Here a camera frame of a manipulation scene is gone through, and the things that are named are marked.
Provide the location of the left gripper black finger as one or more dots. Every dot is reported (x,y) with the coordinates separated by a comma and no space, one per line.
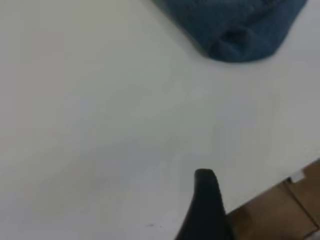
(205,212)

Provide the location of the blue denim jeans with print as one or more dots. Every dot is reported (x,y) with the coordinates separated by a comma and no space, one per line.
(237,30)

